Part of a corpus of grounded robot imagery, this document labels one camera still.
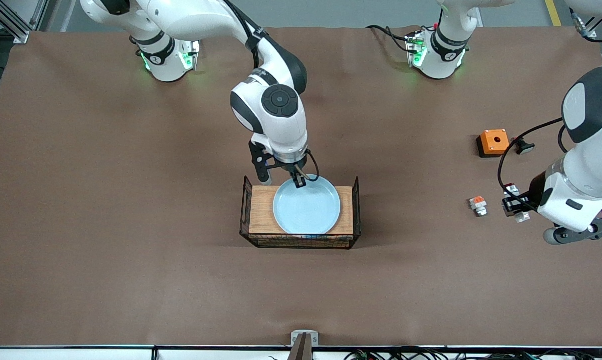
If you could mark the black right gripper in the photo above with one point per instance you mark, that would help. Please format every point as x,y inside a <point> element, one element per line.
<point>298,180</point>

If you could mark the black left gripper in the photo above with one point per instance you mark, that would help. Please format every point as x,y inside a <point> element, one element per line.
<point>534,190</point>

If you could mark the white red button module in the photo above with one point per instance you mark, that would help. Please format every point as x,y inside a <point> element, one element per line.
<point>521,218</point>

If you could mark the light blue round plate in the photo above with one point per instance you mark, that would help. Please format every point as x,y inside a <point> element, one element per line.
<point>305,210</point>

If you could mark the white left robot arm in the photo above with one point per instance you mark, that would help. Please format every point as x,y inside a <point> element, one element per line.
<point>590,165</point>

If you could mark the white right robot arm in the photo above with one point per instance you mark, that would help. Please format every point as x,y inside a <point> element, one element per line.
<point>276,125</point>

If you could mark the black push button clear cap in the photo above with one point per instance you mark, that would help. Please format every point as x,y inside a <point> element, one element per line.
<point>524,147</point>

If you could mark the orange button box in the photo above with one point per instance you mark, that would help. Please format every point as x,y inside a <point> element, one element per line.
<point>494,141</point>

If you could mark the small white orange contact block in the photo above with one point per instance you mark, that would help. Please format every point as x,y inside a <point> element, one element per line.
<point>478,204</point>

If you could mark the wooden board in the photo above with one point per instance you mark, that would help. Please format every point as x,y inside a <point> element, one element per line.
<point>261,210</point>

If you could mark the brown table cover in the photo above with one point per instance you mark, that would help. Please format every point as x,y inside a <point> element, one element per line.
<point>131,275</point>

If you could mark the white table edge strip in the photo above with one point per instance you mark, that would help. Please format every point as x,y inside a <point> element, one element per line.
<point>81,354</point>

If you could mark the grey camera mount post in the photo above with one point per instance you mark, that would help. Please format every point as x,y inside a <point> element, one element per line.
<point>304,345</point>

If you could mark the aluminium frame profile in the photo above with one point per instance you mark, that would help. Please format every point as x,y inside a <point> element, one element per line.
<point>16,31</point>

